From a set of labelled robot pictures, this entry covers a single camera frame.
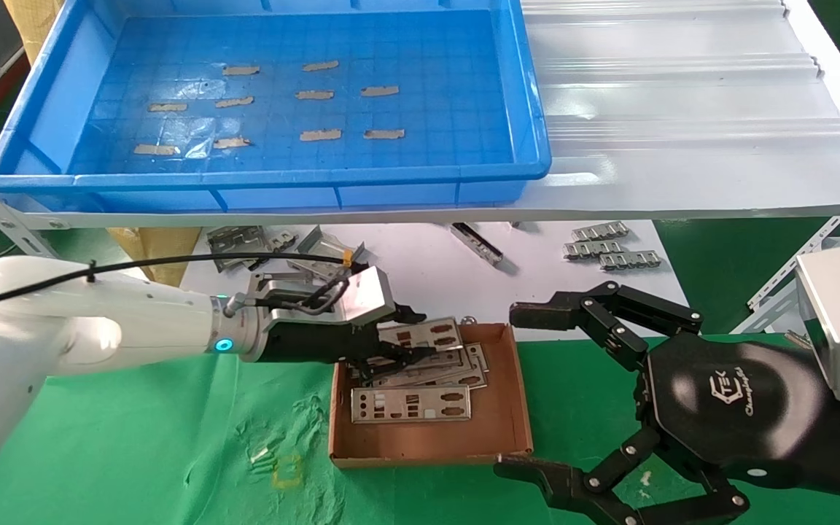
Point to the small metal pin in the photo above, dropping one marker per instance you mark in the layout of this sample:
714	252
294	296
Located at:
259	455

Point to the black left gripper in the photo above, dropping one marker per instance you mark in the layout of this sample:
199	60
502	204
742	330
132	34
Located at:
310	344

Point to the folded metal bracket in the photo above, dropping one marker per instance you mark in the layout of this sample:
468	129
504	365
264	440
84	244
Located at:
234	242

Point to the clear tape patch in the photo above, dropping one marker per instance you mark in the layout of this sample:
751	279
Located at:
197	89
194	135

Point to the brown cardboard box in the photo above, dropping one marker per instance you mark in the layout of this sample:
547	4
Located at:
493	430

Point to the green cloth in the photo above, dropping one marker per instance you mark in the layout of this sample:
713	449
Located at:
172	452

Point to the long narrow metal bracket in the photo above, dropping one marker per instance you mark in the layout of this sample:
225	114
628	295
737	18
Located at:
477	243

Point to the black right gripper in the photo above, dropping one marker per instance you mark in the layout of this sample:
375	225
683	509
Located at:
741	408

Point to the yellow woven sack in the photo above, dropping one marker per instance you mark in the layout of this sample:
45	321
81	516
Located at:
165	248
33	14

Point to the worn tape strip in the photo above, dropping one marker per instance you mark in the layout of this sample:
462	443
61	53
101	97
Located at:
380	91
241	71
320	65
155	150
383	134
315	95
320	135
231	143
168	107
234	102

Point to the small slotted metal plate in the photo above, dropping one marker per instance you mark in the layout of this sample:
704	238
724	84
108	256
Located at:
630	260
281	239
593	249
600	232

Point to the flat metal bracket plate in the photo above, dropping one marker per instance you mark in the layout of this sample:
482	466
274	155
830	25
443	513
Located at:
274	278

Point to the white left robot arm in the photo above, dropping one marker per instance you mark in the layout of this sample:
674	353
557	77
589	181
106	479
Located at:
63	328

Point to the metal io shield plate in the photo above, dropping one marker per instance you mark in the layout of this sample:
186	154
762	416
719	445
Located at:
434	334
449	362
409	403
477	361

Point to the grey metal shelf rack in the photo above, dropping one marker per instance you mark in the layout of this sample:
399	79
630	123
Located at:
682	109

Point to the open metal bracket tray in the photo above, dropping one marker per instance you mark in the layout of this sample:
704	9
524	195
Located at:
325	244

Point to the blue plastic tray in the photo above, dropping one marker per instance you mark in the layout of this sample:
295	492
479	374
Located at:
427	160

